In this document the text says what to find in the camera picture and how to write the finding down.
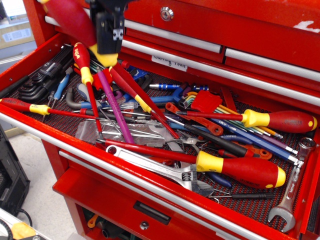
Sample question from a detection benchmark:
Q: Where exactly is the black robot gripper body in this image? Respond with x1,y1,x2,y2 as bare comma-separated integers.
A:
88,0,130,14

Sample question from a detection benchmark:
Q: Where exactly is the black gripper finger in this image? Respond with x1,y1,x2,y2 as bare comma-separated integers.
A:
95,9,125,55

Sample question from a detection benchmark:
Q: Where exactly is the large red yellow screwdriver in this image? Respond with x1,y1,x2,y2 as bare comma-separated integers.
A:
37,0,176,126

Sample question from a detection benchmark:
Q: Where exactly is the red yellow screwdriver upright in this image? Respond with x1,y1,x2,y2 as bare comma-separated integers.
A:
73,42,103,138

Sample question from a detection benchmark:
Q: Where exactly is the red yellow screwdriver centre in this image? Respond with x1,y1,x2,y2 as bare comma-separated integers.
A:
109,63,180,139

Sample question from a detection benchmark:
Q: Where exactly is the white drawer label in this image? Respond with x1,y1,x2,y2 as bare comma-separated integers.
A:
151,55,188,72

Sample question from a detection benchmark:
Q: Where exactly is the small blue precision screwdriver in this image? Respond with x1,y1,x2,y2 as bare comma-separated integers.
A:
48,66,73,109

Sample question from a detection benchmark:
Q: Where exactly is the blue aluminium bit driver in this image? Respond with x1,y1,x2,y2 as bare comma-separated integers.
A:
149,83,209,91

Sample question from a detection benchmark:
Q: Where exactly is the large grey hex key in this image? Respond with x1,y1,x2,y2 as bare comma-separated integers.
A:
65,87,82,110

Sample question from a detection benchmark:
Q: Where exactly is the black hex key set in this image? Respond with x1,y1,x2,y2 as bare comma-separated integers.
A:
0,44,73,104

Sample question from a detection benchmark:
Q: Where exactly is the red yellow screwdriver left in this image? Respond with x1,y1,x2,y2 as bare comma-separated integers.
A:
0,98,97,120

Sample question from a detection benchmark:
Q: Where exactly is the purple hex driver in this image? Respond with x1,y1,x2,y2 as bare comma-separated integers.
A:
97,68,135,144

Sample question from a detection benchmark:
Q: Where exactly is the rainbow hex key set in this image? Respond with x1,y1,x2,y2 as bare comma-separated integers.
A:
180,90,283,139

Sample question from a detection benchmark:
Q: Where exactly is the red tool chest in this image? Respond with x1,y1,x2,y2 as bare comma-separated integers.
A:
0,0,320,240

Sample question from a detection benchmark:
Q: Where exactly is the red flat wrench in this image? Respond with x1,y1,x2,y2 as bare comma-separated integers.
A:
165,102,224,136

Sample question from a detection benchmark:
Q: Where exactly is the long blue hex key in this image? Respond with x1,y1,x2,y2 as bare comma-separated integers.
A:
211,119,301,165

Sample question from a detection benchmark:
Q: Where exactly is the silver adjustable wrench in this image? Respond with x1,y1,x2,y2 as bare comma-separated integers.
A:
106,145,214,197

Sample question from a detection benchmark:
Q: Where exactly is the black box on floor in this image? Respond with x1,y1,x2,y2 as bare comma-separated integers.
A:
0,129,30,216

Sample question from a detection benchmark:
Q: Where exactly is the open red drawer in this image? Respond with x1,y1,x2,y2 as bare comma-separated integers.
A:
0,32,320,240

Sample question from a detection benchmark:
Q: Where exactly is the red yellow screwdriver front right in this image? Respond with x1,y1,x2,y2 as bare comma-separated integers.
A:
98,139,286,189

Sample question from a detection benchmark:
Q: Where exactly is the black thin pick tool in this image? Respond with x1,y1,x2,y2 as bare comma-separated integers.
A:
208,192,274,203

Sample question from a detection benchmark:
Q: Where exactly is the silver combination wrench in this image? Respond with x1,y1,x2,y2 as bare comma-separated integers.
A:
268,137,317,233

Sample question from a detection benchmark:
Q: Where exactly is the black handled screwdriver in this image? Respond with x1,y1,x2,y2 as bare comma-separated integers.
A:
166,116,255,158

